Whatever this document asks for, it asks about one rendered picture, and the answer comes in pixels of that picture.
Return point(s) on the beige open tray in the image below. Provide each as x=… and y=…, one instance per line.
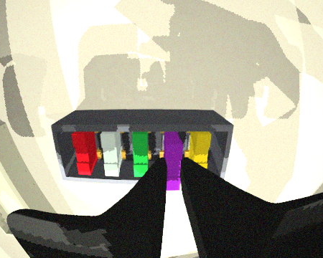
x=18, y=189

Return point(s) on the violet blade fuse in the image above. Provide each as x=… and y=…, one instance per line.
x=173, y=156

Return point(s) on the green fuse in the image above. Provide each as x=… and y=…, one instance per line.
x=140, y=152

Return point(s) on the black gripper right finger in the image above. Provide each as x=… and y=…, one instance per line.
x=228, y=222

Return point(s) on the yellow fuse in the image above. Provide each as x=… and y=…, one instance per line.
x=198, y=148

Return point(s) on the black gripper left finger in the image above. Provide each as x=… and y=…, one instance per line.
x=131, y=228

